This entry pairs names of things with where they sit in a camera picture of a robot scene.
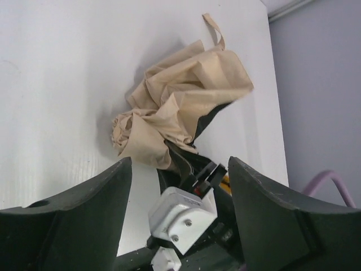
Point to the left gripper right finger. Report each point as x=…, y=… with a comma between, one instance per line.
x=282, y=229

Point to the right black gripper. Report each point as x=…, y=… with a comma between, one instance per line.
x=219, y=246

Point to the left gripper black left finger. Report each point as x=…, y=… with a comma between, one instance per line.
x=78, y=229

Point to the beige folding umbrella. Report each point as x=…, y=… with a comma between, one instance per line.
x=174, y=103

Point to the right aluminium frame post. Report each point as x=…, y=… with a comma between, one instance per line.
x=287, y=9

